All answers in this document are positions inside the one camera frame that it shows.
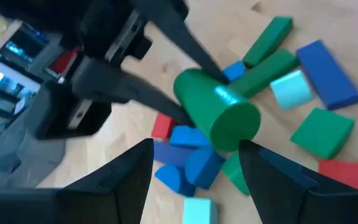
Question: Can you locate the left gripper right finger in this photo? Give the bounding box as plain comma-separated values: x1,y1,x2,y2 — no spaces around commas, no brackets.
239,140,320,224

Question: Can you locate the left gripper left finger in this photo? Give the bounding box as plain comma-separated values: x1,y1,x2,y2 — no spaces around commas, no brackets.
63,138,154,224

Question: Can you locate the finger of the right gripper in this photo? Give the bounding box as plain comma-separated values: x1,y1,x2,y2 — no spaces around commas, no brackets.
135,0,229,85
71,57,195,127

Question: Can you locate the green half-cylinder block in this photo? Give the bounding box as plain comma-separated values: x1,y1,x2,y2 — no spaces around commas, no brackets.
221,151,250,196

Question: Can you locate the blue half-cylinder block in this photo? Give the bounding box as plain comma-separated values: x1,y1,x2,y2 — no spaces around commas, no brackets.
184,147,226,190
154,164,196,197

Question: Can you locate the dark blue long block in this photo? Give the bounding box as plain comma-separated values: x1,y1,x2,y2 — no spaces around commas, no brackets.
152,140,195,169

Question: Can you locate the red block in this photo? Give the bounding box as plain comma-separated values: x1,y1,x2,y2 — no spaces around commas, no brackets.
318,159,358,192
150,113,177,140

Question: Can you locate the green square block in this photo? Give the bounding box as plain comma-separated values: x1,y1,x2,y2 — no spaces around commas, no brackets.
290,108,356,160

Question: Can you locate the light teal cube block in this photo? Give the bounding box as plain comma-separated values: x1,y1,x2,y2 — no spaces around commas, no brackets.
182,197,219,224

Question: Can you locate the green cylinder block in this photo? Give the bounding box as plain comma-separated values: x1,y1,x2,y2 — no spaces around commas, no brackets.
173,68,262,152

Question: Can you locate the light teal half-cylinder block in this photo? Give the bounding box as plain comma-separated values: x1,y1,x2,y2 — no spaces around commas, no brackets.
269,69,313,111

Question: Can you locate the green long block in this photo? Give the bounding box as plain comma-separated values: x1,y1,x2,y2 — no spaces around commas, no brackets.
228,49,300,99
242,16,294,68

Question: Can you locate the purple long block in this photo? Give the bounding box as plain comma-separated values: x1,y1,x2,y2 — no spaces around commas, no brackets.
296,39,358,111

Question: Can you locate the red background object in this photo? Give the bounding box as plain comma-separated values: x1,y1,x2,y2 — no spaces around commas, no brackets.
48,46,80,74

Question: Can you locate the grey translucent plastic bin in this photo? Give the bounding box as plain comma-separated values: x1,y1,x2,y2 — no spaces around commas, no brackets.
0,102,67,189

